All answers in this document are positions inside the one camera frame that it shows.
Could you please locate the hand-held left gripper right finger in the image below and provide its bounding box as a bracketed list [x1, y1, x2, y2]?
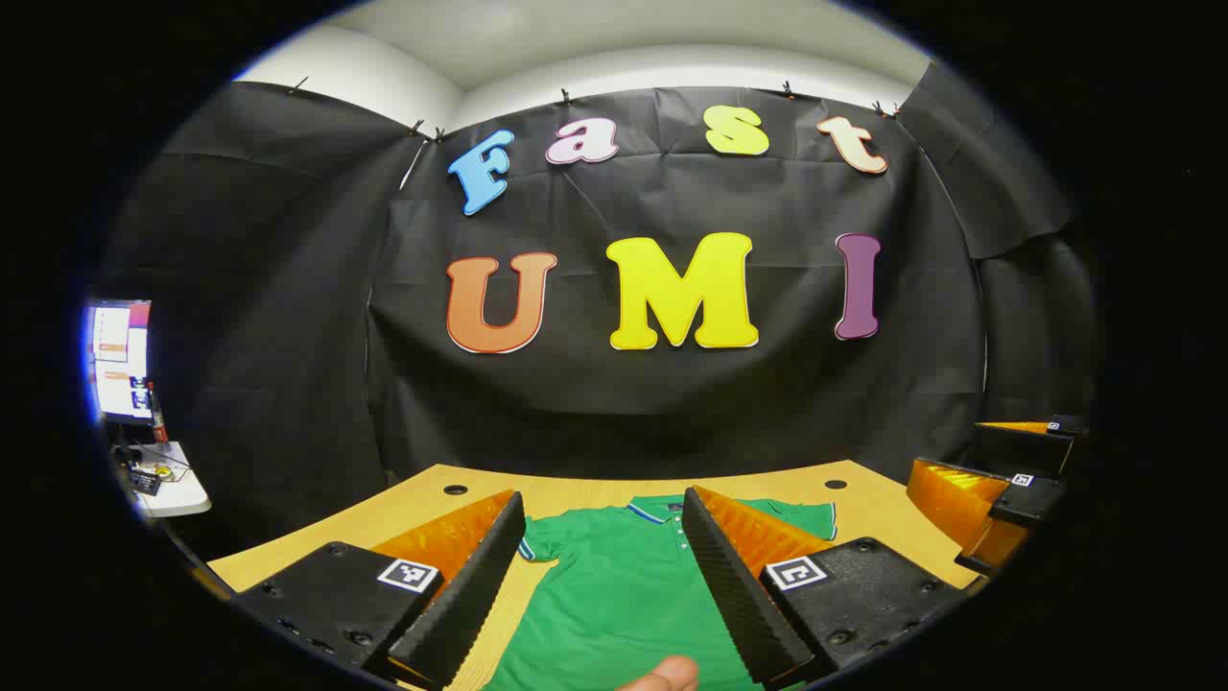
[681, 485, 970, 687]

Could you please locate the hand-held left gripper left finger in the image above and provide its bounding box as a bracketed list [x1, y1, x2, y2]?
[233, 489, 527, 690]

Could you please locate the green T-shirt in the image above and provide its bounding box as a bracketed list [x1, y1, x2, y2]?
[480, 494, 838, 691]

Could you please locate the black backdrop cloth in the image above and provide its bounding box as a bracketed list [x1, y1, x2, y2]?
[96, 62, 1099, 553]

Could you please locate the white side table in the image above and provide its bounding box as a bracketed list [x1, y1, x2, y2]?
[115, 440, 212, 519]

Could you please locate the red bottle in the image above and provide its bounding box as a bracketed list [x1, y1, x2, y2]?
[146, 382, 171, 452]

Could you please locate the computer monitor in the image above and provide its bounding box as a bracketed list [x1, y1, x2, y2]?
[84, 299, 153, 425]

